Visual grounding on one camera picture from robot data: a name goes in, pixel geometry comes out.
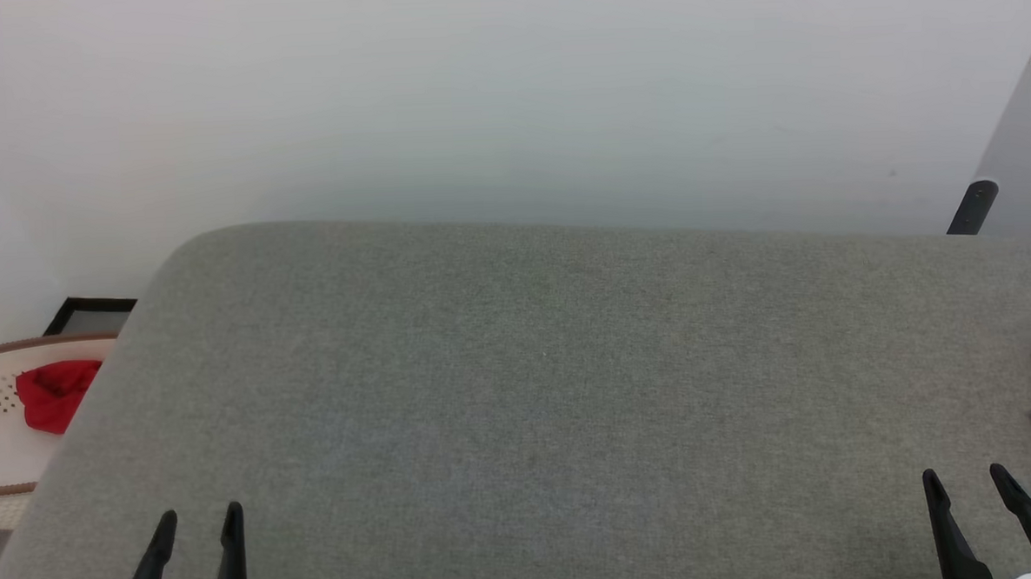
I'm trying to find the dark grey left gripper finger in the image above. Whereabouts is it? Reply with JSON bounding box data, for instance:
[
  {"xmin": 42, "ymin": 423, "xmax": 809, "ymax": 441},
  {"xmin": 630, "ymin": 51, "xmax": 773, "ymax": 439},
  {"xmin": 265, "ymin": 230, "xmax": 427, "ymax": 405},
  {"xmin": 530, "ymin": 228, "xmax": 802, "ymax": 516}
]
[
  {"xmin": 112, "ymin": 509, "xmax": 182, "ymax": 579},
  {"xmin": 196, "ymin": 501, "xmax": 249, "ymax": 579}
]

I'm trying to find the plain red crumpled garment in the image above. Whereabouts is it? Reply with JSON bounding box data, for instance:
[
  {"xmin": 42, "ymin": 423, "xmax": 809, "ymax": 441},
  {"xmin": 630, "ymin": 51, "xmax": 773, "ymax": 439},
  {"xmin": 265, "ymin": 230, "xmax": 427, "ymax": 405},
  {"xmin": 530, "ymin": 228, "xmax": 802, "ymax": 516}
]
[{"xmin": 13, "ymin": 358, "xmax": 107, "ymax": 437}]

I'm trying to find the dark grey metal pole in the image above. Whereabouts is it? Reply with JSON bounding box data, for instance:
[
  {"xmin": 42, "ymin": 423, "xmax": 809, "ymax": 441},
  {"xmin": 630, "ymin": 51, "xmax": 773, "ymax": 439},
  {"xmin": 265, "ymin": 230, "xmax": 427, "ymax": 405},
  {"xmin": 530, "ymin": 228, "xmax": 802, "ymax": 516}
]
[{"xmin": 944, "ymin": 178, "xmax": 1002, "ymax": 237}]

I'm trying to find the black rectangular frame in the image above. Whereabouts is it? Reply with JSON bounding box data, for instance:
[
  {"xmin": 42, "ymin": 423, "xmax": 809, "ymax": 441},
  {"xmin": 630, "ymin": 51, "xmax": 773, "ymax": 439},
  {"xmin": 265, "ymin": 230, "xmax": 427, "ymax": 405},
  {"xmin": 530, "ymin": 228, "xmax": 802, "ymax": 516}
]
[{"xmin": 41, "ymin": 294, "xmax": 141, "ymax": 339}]

